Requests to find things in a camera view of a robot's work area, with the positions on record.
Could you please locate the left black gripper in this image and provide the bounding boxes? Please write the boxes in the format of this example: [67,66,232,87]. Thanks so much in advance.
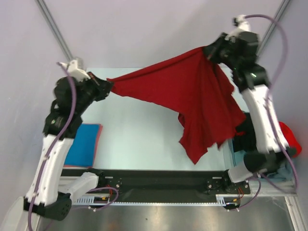
[76,71,114,113]

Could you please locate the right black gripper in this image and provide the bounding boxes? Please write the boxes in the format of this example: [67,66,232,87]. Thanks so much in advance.
[202,32,240,70]

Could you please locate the dark red t-shirt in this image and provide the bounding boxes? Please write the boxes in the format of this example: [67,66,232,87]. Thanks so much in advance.
[112,47,245,163]

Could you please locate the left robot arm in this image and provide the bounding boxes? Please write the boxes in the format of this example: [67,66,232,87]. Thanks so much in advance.
[24,72,113,221]

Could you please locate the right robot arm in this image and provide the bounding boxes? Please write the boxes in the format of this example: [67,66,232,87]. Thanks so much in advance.
[203,31,295,193]

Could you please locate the folded pink t-shirt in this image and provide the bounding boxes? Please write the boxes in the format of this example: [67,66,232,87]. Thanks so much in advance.
[63,124,104,169]

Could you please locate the bright red garment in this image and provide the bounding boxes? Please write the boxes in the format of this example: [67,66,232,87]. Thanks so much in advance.
[279,121,302,158]

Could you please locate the black garment in bin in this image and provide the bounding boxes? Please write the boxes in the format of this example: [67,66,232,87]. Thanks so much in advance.
[232,112,286,173]

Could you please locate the grey-blue garment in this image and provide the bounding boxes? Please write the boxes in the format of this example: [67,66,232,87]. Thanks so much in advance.
[266,160,293,181]

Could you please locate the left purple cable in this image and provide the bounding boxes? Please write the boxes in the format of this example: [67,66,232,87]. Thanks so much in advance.
[26,62,80,231]

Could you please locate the purple cable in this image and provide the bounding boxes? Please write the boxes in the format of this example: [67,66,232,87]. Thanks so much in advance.
[245,14,299,193]
[26,62,80,231]

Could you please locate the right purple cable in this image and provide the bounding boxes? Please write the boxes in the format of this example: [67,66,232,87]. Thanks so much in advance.
[245,14,299,193]

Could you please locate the right aluminium corner post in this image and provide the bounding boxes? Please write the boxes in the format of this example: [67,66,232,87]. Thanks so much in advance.
[257,0,292,56]

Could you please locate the aluminium corner post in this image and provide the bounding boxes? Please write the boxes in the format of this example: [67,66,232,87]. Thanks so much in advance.
[257,0,292,56]
[35,0,73,61]

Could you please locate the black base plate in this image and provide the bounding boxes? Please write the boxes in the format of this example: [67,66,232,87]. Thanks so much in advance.
[60,168,251,203]

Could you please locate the left aluminium corner post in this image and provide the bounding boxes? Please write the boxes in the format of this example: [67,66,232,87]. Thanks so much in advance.
[35,0,73,61]

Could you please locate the aluminium frame rail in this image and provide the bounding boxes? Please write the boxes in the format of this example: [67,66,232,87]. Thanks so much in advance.
[247,180,297,195]

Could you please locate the white slotted cable duct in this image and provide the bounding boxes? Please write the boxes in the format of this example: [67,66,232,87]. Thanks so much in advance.
[72,194,241,206]

